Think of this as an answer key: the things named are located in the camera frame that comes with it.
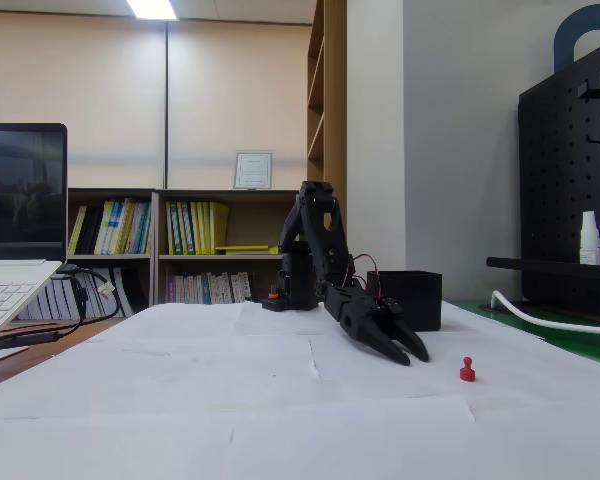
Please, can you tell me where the black box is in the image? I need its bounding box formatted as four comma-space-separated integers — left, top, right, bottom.
367, 269, 443, 332

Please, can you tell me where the orange black table clamp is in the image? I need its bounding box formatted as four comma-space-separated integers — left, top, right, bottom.
260, 284, 286, 312

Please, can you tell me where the flat yellow book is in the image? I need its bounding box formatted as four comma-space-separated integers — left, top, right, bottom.
214, 244, 273, 256

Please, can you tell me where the wooden low bookcase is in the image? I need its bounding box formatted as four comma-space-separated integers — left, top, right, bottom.
151, 188, 301, 306

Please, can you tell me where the thick yellow binder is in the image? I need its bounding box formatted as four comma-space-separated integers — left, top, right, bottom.
209, 201, 230, 255

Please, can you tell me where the framed certificate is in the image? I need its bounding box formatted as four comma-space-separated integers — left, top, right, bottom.
233, 151, 274, 190

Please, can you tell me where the tall wooden bookshelf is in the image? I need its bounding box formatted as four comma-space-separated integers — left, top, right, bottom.
307, 0, 349, 302

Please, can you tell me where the white plastic bottle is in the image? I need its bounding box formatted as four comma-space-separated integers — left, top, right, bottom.
578, 210, 600, 266

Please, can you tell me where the black pegboard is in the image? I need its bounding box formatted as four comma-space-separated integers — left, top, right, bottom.
485, 37, 600, 321

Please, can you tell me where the grey low bookcase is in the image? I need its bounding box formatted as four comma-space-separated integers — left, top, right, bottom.
67, 188, 156, 321

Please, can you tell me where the blue arch shape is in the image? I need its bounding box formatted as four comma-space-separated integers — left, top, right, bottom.
553, 3, 600, 74

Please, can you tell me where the white laptop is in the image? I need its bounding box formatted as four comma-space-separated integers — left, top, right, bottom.
0, 123, 69, 347

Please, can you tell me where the ceiling light panel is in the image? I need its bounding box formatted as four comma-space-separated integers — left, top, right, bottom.
126, 0, 180, 22

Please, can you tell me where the red servo wire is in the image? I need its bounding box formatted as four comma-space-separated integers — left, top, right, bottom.
350, 253, 383, 301

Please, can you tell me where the white power cable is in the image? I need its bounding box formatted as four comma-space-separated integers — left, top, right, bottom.
489, 289, 600, 337

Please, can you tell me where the black laptop cable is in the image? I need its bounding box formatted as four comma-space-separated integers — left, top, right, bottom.
0, 264, 126, 391

